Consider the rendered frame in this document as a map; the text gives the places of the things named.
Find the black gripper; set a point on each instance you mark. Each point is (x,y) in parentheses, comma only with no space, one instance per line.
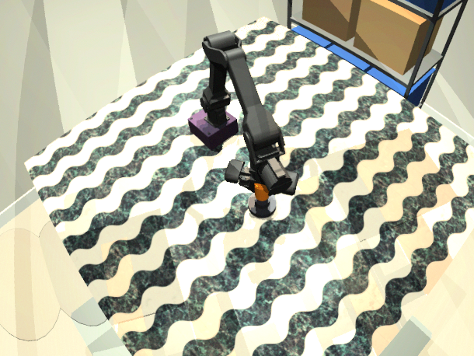
(248,176)

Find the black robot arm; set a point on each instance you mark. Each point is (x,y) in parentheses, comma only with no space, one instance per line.
(225,53)

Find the orange knob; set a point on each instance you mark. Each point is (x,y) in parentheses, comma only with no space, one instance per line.
(261,192)

